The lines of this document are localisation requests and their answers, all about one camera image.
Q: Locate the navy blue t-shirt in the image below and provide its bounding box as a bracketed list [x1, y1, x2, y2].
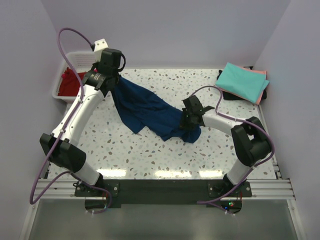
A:
[111, 77, 202, 144]

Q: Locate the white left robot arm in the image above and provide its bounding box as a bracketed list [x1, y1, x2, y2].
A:
[39, 48, 126, 196]

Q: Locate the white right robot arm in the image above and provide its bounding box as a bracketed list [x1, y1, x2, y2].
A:
[180, 95, 274, 197]

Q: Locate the white plastic laundry basket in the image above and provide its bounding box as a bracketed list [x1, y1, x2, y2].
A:
[52, 51, 96, 104]

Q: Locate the red t-shirt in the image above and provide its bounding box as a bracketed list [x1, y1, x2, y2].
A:
[58, 67, 80, 97]

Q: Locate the folded black t-shirt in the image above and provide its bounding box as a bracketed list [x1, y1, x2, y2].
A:
[216, 66, 267, 105]

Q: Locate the folded teal t-shirt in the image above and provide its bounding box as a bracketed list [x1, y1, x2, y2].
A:
[215, 61, 270, 105]

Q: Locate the folded salmon pink t-shirt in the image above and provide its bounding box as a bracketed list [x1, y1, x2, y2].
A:
[242, 67, 269, 105]

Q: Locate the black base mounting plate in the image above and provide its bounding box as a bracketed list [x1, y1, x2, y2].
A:
[74, 177, 253, 214]

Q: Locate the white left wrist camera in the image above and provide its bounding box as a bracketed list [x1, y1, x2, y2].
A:
[93, 38, 109, 62]

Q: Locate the aluminium extrusion rail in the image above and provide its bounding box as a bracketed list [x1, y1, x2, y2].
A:
[43, 179, 296, 200]

